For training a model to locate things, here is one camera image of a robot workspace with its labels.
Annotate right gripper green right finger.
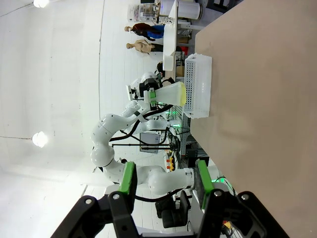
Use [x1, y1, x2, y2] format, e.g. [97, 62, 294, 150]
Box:
[194, 159, 291, 238]

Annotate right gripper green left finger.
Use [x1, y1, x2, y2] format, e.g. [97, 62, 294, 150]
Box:
[50, 161, 140, 238]

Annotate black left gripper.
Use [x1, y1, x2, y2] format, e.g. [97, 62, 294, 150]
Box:
[138, 77, 160, 112]

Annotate translucent plastic Erlenmeyer flask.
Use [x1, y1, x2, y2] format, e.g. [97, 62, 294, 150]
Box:
[154, 81, 187, 108]

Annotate grey monitor screen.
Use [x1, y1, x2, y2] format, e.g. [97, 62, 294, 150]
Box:
[139, 131, 162, 154]

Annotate black swivel chair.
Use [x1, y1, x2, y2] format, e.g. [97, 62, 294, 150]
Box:
[155, 190, 192, 229]

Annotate white perforated plastic basket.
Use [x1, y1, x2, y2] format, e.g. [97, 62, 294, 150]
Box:
[182, 52, 213, 120]

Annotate bare beige mannequin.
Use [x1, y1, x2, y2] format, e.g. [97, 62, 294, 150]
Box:
[126, 39, 164, 56]

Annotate white rectangular table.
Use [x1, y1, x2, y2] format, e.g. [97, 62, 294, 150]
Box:
[161, 0, 180, 71]

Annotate mannequin in red blue clothes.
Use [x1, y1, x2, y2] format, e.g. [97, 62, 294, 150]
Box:
[124, 22, 165, 42]

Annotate clear plastic storage drawers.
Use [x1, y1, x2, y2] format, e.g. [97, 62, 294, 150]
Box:
[127, 3, 160, 23]

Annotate white cylindrical drum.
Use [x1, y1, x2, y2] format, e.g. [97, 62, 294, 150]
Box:
[177, 0, 204, 21]

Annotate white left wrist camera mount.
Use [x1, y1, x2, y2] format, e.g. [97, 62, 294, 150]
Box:
[125, 84, 140, 102]

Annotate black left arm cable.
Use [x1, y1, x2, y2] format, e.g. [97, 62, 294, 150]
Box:
[108, 104, 192, 202]

